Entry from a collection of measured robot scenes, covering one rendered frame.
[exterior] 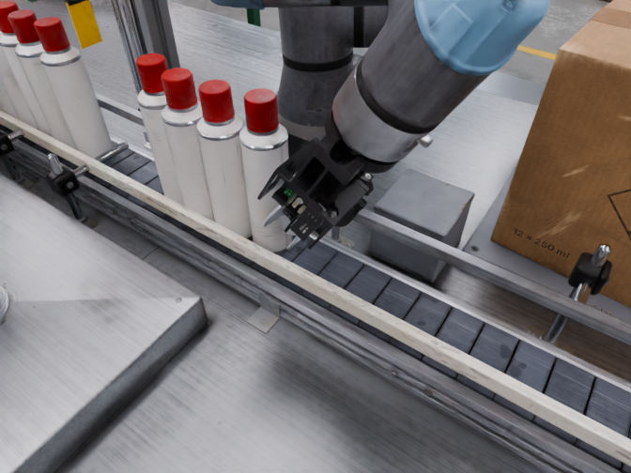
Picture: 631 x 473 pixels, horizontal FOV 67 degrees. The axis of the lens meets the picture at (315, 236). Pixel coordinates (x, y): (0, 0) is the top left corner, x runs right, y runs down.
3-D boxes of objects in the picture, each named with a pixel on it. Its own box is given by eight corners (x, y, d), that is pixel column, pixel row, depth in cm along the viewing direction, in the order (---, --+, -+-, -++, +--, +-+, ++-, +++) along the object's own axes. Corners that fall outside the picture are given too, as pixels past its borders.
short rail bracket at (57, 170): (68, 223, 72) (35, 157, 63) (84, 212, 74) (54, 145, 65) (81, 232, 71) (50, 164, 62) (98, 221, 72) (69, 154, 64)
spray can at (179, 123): (179, 217, 65) (141, 74, 51) (209, 199, 68) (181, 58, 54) (203, 236, 63) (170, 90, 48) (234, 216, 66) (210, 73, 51)
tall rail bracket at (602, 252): (519, 373, 54) (575, 277, 43) (538, 328, 58) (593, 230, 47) (548, 388, 53) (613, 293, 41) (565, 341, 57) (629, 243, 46)
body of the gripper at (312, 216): (252, 199, 46) (300, 122, 36) (304, 156, 51) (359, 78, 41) (309, 255, 46) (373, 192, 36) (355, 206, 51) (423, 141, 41)
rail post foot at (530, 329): (520, 338, 57) (522, 334, 57) (528, 324, 59) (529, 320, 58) (569, 363, 55) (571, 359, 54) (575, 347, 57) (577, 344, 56)
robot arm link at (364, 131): (387, 39, 38) (461, 112, 38) (359, 80, 42) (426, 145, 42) (335, 76, 34) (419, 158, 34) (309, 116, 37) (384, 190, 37)
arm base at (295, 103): (259, 106, 85) (252, 51, 79) (320, 78, 93) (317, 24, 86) (318, 136, 77) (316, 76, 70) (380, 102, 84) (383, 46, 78)
